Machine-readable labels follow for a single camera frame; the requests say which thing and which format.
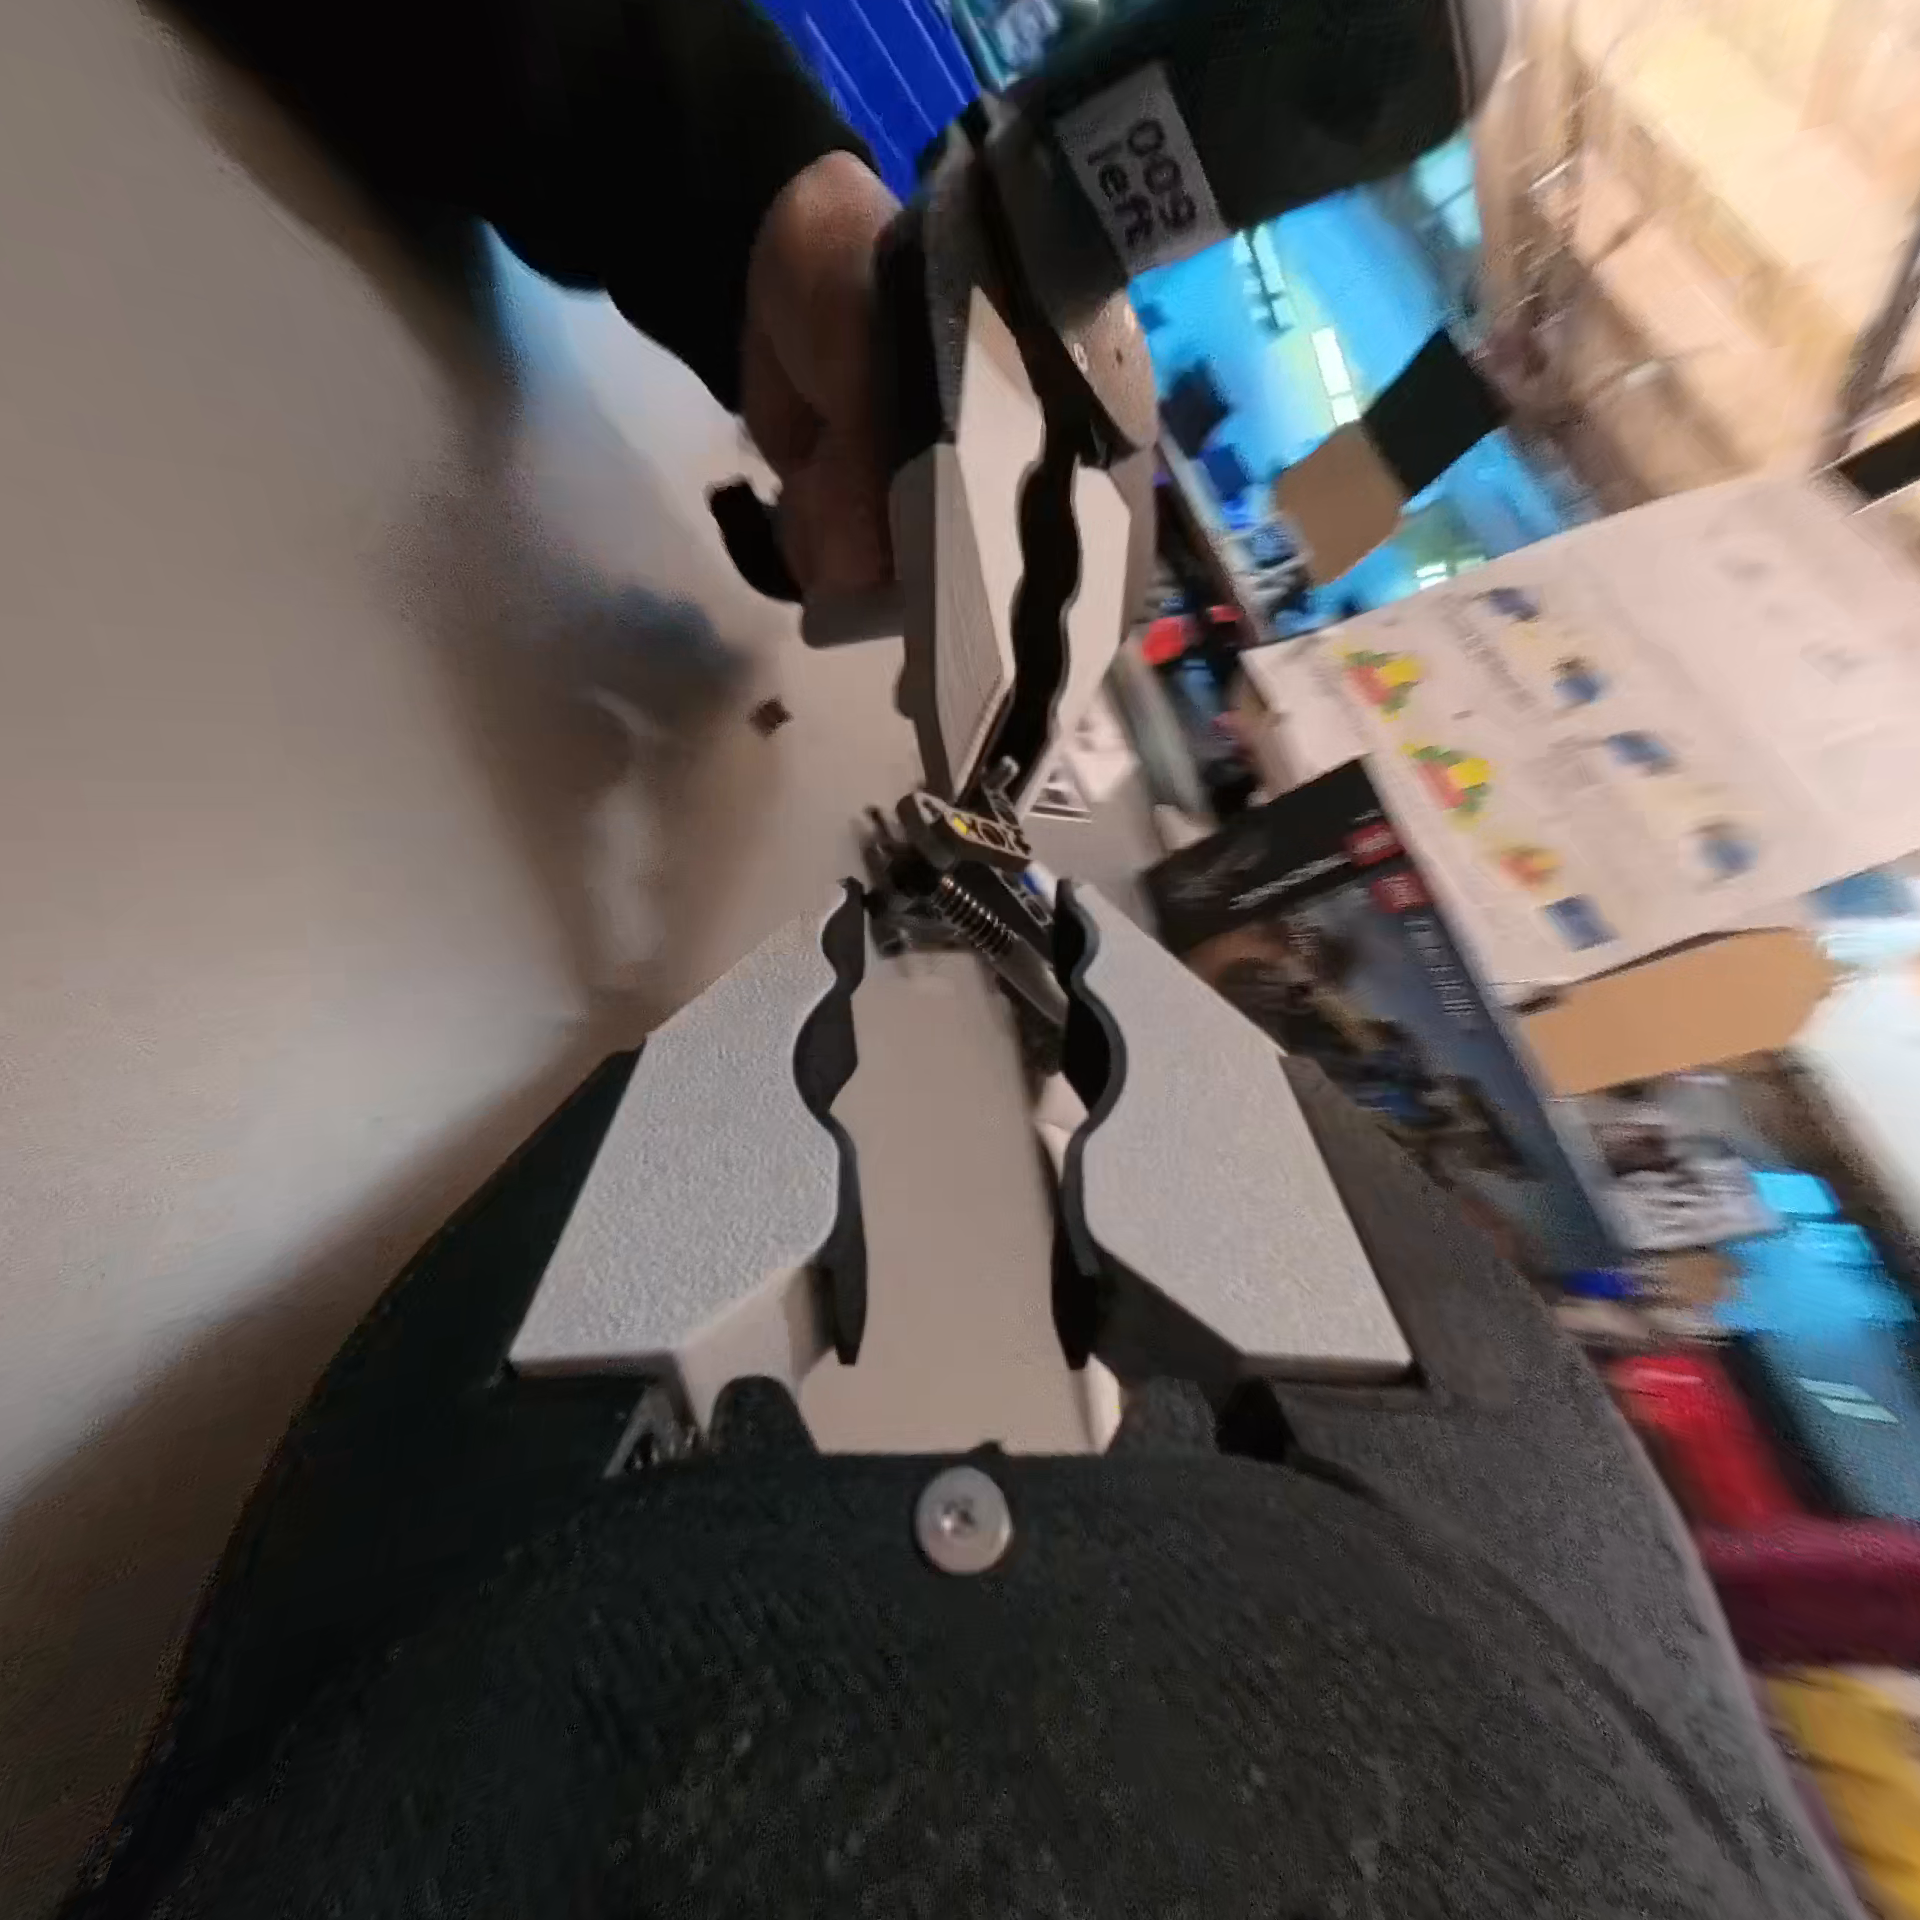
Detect blue plastic storage bin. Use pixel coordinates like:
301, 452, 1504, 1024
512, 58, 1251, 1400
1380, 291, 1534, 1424
746, 0, 994, 200

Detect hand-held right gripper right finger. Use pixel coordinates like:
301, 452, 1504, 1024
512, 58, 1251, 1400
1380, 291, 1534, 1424
1056, 883, 1418, 1386

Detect red container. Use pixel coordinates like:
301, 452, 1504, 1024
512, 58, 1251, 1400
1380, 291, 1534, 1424
1614, 1346, 1807, 1521

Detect white instruction sheet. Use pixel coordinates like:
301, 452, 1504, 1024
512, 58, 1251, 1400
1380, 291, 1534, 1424
1243, 476, 1920, 1098

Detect person's left hand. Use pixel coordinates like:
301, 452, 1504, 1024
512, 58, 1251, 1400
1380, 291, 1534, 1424
742, 151, 905, 603

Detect lego set box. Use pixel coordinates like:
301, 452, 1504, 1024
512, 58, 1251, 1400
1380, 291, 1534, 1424
1136, 762, 1591, 1292

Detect yellow object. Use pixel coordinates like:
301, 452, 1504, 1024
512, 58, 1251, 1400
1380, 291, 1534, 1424
1766, 1665, 1920, 1920

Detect maroon bottle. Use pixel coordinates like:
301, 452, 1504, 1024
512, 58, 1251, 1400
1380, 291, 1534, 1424
1704, 1514, 1920, 1668

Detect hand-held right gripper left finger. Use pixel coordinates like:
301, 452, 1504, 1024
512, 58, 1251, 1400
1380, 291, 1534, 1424
508, 883, 876, 1386

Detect person's left forearm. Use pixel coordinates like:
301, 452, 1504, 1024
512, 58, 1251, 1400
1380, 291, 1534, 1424
164, 0, 892, 410

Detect grey lego suspension assembly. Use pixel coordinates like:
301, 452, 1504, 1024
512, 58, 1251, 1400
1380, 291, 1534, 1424
859, 752, 1078, 1053

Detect brown cardboard flap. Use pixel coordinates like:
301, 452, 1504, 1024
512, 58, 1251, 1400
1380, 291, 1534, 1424
1273, 329, 1512, 581

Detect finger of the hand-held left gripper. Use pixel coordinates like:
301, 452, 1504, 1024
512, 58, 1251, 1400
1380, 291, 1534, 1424
992, 440, 1160, 804
889, 282, 1056, 801

